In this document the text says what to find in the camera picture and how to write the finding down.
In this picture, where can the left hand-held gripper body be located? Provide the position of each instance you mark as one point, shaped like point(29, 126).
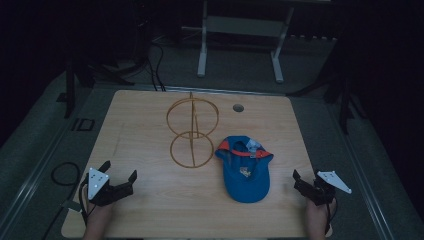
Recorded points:
point(100, 193)

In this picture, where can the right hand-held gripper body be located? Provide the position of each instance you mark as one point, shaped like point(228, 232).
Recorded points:
point(321, 193)

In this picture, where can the blue and orange cap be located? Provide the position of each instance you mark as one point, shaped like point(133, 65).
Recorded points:
point(246, 180)

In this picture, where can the person's right hand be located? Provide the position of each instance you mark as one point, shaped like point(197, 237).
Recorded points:
point(319, 209)

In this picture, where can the person's left hand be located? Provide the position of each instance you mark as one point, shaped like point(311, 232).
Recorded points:
point(99, 210)

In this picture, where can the black tripod stand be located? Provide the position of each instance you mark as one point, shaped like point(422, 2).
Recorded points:
point(71, 86)
point(343, 100)

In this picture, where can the white metal stand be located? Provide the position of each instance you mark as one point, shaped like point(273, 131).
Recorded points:
point(240, 26)

